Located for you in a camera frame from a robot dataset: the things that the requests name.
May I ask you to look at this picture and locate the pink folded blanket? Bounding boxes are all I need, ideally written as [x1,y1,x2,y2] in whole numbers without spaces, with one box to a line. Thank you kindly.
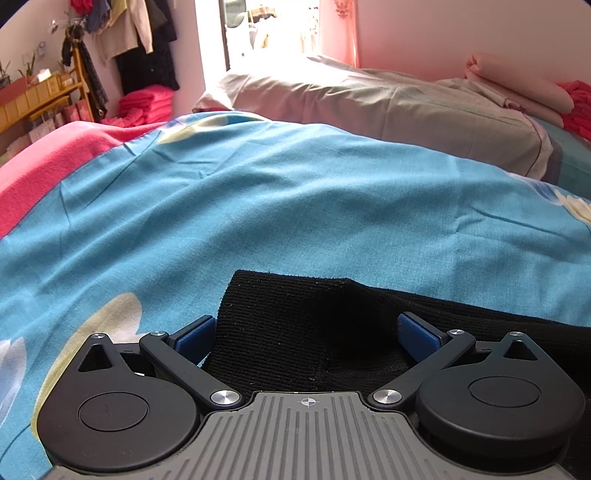
[463,52,574,129]

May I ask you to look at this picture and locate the dark patterned scarf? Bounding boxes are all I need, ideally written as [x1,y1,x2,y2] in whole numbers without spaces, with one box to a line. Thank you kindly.
[62,28,110,117]

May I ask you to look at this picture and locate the wooden shelf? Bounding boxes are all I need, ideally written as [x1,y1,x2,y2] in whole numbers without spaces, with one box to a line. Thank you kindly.
[0,44,92,155]

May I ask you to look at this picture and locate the beige pillow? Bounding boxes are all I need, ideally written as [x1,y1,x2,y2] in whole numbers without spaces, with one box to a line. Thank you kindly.
[191,54,555,182]

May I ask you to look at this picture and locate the blue grey striped pillow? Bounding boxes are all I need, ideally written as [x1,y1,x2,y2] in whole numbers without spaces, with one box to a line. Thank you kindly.
[526,115,591,200]

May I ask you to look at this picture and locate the hanging cream shirt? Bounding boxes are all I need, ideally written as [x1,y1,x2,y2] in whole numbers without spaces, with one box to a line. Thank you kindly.
[92,0,156,64]

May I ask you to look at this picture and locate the low stack of red clothes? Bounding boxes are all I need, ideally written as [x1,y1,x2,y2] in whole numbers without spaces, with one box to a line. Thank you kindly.
[117,88,175,128]

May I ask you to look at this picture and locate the blue floral bedsheet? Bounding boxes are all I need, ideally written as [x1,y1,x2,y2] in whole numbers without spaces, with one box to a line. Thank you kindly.
[0,111,591,467]

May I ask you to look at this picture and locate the hanging blue garment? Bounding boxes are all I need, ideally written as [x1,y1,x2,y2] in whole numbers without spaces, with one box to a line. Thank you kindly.
[85,0,115,34]

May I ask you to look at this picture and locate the hanging black garment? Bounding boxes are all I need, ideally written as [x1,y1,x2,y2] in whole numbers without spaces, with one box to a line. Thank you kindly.
[113,0,182,92]

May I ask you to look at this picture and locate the potted plant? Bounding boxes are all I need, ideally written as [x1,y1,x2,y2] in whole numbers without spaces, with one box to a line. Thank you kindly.
[16,53,38,86]

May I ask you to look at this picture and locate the row of yellow boxes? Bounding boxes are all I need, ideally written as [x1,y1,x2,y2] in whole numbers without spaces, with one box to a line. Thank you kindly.
[0,73,64,131]

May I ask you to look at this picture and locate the tall stack of red clothes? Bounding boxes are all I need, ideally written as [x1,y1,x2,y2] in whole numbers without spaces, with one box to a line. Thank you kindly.
[556,80,591,145]

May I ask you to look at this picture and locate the grey folded cloth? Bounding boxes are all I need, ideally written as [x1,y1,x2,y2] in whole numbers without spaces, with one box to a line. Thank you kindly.
[434,78,514,110]

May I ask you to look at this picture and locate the pink fleece blanket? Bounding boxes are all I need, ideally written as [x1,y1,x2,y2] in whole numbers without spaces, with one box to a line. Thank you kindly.
[0,120,160,240]

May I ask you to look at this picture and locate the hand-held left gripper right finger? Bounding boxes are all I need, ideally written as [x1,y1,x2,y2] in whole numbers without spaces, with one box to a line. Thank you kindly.
[368,312,541,409]

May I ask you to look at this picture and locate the bright window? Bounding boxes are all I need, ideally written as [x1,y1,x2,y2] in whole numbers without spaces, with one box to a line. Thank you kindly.
[196,0,320,72]

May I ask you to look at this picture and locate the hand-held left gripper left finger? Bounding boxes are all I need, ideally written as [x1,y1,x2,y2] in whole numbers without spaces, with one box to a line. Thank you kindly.
[76,316,243,411]

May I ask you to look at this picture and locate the black knit pants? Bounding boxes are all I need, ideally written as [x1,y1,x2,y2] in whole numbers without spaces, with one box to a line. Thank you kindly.
[203,269,591,398]

